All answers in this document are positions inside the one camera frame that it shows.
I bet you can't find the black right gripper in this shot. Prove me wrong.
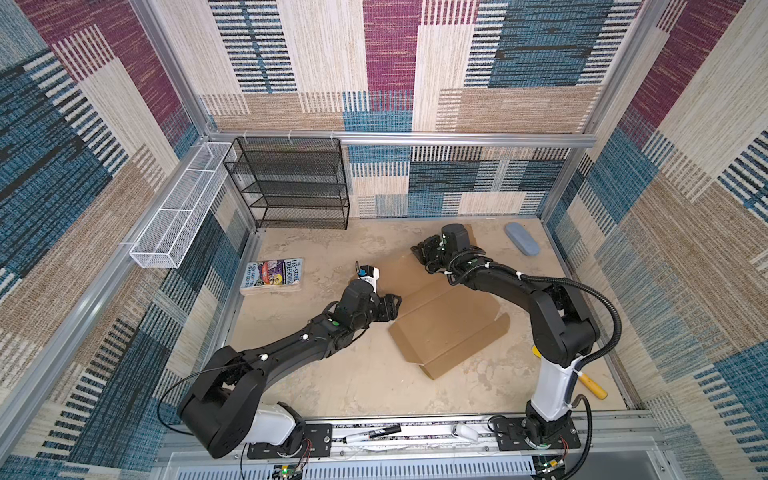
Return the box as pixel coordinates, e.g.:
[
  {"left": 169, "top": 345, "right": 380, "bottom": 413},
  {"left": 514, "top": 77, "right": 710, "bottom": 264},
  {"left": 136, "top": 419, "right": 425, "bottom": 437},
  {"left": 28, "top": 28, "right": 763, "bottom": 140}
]
[{"left": 409, "top": 234, "right": 455, "bottom": 274}]

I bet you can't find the brown cardboard box sheet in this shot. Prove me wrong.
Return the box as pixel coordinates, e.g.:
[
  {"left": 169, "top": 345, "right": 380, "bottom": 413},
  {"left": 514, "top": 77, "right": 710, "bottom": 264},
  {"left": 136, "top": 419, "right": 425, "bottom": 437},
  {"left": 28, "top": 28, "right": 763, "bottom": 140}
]
[{"left": 377, "top": 251, "right": 510, "bottom": 380}]

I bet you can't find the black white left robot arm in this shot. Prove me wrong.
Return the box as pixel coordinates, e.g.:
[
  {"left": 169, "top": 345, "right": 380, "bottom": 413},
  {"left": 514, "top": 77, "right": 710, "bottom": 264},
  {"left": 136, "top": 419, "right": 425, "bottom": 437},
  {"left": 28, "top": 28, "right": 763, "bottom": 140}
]
[{"left": 177, "top": 279, "right": 402, "bottom": 459}]

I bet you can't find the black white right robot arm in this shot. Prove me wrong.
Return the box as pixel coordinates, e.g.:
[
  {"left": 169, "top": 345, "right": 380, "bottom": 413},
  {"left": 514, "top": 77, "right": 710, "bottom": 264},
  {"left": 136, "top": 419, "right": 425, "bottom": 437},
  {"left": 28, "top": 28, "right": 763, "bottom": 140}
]
[{"left": 411, "top": 223, "right": 600, "bottom": 449}]

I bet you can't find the blue-grey glasses case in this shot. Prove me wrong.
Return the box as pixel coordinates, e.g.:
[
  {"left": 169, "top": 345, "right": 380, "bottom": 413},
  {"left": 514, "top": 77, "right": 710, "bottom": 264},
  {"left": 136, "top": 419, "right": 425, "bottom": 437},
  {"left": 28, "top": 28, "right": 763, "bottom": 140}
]
[{"left": 504, "top": 222, "right": 541, "bottom": 257}]

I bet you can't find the colourful paperback book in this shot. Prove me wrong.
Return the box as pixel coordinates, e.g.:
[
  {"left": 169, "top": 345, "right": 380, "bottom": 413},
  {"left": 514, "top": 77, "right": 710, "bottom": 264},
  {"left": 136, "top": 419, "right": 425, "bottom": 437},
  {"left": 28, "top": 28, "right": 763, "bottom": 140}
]
[{"left": 239, "top": 258, "right": 304, "bottom": 295}]

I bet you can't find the black white marker pen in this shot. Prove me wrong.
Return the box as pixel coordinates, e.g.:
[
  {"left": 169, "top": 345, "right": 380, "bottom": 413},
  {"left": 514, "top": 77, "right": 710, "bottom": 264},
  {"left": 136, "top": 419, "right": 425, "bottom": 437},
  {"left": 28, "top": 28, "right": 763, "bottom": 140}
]
[{"left": 343, "top": 424, "right": 402, "bottom": 444}]

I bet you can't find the small white plastic piece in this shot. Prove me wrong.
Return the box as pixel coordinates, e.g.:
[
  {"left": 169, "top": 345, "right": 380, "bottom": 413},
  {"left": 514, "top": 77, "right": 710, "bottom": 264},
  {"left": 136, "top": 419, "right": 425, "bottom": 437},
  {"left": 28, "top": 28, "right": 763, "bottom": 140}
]
[{"left": 452, "top": 423, "right": 479, "bottom": 443}]

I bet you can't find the yellow toy shovel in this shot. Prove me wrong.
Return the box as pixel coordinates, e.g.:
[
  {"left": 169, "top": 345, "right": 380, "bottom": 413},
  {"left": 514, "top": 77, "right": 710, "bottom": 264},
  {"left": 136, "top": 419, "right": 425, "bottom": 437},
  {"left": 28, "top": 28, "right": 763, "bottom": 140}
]
[{"left": 532, "top": 346, "right": 608, "bottom": 403}]

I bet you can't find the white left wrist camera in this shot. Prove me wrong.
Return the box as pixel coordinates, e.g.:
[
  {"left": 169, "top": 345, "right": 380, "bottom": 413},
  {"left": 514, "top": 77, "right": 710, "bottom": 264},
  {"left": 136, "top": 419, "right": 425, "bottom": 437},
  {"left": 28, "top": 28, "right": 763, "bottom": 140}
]
[{"left": 355, "top": 262, "right": 380, "bottom": 293}]

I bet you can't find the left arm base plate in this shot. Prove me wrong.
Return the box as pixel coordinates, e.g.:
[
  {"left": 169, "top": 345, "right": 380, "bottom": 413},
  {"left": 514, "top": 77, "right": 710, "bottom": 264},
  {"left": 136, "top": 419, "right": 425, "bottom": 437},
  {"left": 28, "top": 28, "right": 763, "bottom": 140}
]
[{"left": 246, "top": 423, "right": 333, "bottom": 460}]

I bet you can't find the black wire shelf rack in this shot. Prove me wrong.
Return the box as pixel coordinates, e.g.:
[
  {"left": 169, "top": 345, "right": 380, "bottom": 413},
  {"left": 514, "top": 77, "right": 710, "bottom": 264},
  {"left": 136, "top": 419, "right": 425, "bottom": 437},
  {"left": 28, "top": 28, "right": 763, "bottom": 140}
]
[{"left": 223, "top": 137, "right": 351, "bottom": 229}]

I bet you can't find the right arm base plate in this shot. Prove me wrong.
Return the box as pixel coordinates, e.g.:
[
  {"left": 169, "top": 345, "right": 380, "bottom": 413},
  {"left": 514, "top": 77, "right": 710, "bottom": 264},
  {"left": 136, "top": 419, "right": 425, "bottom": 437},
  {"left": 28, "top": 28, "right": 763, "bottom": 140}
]
[{"left": 487, "top": 413, "right": 582, "bottom": 451}]

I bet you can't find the white wire mesh basket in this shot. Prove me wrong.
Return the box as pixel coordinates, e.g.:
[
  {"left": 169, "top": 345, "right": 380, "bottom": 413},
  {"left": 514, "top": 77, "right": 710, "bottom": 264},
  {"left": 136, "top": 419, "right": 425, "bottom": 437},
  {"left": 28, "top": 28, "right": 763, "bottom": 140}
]
[{"left": 130, "top": 142, "right": 231, "bottom": 269}]

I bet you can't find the black corrugated cable conduit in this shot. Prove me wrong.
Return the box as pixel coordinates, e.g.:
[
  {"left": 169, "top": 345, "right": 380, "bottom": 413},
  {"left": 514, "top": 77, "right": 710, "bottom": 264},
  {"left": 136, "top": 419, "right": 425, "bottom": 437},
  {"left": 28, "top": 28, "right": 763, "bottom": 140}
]
[{"left": 446, "top": 248, "right": 624, "bottom": 480}]

